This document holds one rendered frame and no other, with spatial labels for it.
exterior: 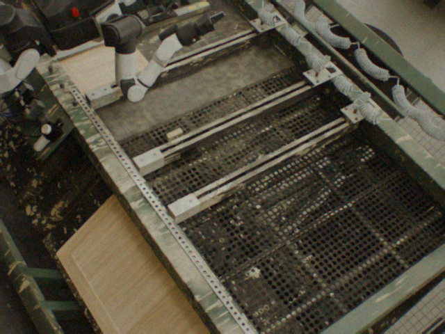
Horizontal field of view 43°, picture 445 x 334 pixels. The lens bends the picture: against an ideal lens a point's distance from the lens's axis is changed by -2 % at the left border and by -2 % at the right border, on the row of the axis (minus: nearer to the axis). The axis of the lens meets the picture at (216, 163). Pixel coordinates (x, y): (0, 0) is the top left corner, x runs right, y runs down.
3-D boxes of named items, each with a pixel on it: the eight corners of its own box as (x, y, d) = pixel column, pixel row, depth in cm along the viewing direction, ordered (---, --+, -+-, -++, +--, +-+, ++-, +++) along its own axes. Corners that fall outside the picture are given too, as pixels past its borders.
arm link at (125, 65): (119, 104, 248) (118, 57, 235) (111, 90, 257) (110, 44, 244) (144, 101, 252) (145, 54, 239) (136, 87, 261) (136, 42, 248)
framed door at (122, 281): (58, 253, 284) (55, 252, 282) (132, 177, 275) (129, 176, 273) (153, 410, 243) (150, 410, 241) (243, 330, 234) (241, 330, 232)
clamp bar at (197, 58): (83, 100, 278) (80, 63, 259) (272, 26, 328) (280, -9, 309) (93, 113, 273) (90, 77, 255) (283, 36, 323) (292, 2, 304)
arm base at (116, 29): (118, 55, 232) (119, 29, 224) (95, 43, 236) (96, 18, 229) (142, 44, 242) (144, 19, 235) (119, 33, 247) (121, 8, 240)
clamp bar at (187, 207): (164, 211, 244) (166, 178, 225) (361, 110, 294) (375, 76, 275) (176, 228, 240) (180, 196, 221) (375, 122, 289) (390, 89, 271)
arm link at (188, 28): (207, 17, 237) (183, 32, 239) (219, 35, 242) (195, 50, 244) (204, 7, 247) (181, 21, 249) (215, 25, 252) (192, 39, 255)
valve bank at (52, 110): (-20, 87, 277) (10, 51, 273) (1, 96, 290) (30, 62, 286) (20, 156, 255) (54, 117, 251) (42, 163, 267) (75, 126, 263)
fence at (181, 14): (53, 59, 293) (52, 53, 290) (204, 5, 333) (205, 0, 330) (57, 65, 291) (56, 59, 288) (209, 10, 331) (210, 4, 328)
